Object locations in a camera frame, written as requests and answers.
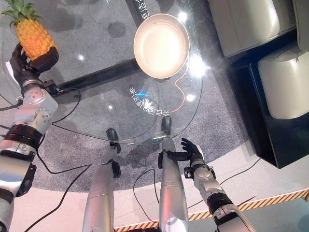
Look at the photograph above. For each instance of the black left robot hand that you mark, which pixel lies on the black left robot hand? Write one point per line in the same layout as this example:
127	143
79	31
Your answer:
23	64

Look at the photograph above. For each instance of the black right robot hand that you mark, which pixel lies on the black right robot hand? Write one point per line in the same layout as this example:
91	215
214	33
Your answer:
193	149

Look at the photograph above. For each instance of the yellow pineapple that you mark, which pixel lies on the yellow pineapple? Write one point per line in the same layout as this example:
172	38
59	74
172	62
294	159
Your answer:
30	31

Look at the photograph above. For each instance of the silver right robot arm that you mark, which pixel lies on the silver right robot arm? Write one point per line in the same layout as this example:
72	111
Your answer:
217	193

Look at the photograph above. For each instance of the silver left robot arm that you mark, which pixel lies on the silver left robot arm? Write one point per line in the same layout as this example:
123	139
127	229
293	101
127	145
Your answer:
21	135

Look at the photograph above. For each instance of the white round plate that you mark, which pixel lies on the white round plate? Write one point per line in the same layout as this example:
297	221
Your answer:
161	46

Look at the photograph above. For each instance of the silver right robot leg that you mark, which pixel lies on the silver right robot leg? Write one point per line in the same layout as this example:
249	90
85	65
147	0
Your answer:
171	178

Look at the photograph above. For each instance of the silver robot leg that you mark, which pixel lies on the silver robot leg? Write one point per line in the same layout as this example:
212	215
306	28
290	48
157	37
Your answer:
102	183
171	178

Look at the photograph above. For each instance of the grey round carpet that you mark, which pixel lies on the grey round carpet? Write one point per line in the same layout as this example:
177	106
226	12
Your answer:
135	154

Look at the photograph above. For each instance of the yellow black hazard tape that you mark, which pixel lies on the yellow black hazard tape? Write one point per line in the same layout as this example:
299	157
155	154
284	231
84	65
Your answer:
241	203

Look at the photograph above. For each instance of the black table base beam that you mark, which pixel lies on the black table base beam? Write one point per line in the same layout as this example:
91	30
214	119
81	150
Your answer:
96	78

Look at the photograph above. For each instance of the round glass table top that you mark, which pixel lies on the round glass table top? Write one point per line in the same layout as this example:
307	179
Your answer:
116	79

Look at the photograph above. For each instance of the silver left robot leg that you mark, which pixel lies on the silver left robot leg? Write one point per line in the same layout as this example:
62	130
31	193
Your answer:
102	183

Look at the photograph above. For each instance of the white cushioned stool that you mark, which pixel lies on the white cushioned stool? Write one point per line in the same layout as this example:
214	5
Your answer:
285	84
243	23

